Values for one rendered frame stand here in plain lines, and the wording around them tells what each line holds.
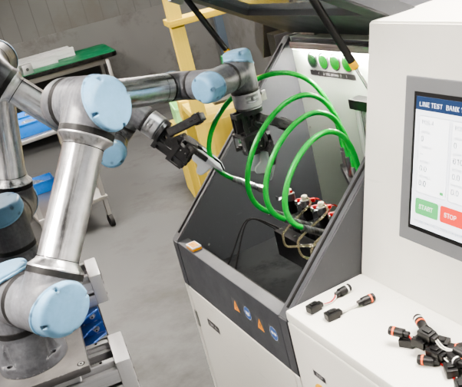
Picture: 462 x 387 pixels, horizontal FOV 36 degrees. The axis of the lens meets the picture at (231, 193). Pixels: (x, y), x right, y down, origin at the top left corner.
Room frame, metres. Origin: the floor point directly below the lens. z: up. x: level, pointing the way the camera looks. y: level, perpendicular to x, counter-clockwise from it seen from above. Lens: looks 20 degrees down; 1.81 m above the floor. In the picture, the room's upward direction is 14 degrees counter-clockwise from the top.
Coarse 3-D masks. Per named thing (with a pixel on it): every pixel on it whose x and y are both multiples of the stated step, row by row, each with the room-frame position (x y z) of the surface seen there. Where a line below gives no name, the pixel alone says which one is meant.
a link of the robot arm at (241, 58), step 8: (240, 48) 1.83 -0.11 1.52; (224, 56) 1.81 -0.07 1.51; (232, 56) 1.79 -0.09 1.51; (240, 56) 1.79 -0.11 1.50; (248, 56) 1.80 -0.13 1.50; (240, 64) 1.79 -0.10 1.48; (248, 64) 1.80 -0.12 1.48; (240, 72) 1.77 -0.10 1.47; (248, 72) 1.79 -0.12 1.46; (248, 80) 1.79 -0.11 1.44; (256, 80) 1.81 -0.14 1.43; (240, 88) 1.79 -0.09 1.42; (248, 88) 1.79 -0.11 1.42; (256, 88) 1.80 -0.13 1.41
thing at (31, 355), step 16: (0, 336) 1.34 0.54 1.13; (16, 336) 1.33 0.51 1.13; (32, 336) 1.34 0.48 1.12; (0, 352) 1.35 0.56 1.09; (16, 352) 1.33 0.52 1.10; (32, 352) 1.33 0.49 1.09; (48, 352) 1.34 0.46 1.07; (64, 352) 1.37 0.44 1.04; (0, 368) 1.34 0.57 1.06; (16, 368) 1.32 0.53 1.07; (32, 368) 1.31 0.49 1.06; (48, 368) 1.33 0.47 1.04
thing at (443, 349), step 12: (420, 324) 1.19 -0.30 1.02; (396, 336) 1.19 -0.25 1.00; (408, 336) 1.17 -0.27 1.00; (420, 336) 1.14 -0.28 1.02; (432, 336) 1.13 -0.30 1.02; (444, 336) 1.14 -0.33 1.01; (408, 348) 1.17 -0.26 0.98; (420, 348) 1.13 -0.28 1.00; (432, 348) 1.11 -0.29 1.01; (444, 348) 1.10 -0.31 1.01; (456, 348) 1.08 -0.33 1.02; (420, 360) 1.11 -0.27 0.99; (432, 360) 1.09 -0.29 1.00; (444, 360) 1.09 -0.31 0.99; (456, 360) 1.06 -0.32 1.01; (444, 372) 1.07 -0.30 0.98; (456, 372) 1.05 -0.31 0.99; (456, 384) 1.01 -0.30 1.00
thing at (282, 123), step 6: (258, 114) 1.82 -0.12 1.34; (264, 114) 1.81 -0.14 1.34; (258, 120) 1.81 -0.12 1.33; (264, 120) 1.81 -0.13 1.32; (276, 120) 1.82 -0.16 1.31; (282, 120) 1.83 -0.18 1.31; (288, 120) 1.84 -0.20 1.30; (276, 126) 1.82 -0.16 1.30; (282, 126) 1.83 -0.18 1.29; (288, 126) 1.83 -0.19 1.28
